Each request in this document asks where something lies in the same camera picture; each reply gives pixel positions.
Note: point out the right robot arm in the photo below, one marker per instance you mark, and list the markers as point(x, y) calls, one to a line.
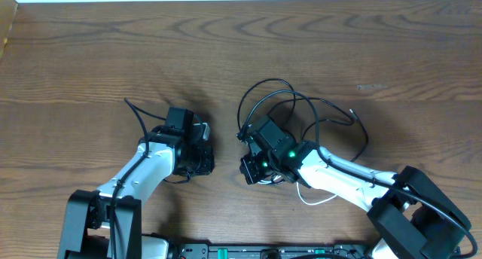
point(413, 216)

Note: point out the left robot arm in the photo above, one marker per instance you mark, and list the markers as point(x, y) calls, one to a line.
point(107, 222)

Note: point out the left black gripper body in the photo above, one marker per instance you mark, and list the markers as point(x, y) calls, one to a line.
point(198, 160)

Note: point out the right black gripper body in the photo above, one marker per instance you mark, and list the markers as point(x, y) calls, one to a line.
point(256, 168)

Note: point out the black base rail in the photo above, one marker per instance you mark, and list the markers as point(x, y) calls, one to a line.
point(206, 251)

